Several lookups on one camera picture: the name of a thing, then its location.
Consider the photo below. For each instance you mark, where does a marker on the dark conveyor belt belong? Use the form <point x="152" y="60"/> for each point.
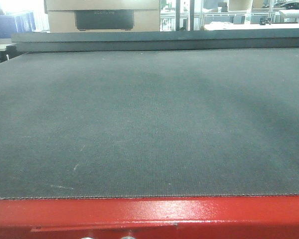
<point x="150" y="124"/>

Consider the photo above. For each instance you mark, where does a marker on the white background table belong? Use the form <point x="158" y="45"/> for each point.
<point x="216" y="25"/>

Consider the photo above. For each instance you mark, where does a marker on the cardboard box with black panel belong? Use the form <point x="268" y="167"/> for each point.
<point x="103" y="15"/>

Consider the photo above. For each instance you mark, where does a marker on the blue partition screen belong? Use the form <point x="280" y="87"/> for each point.
<point x="22" y="22"/>

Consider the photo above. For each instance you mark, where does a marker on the grey conveyor side rail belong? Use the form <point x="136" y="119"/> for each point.
<point x="156" y="41"/>

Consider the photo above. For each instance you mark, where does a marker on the red conveyor frame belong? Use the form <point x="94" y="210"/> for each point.
<point x="264" y="217"/>

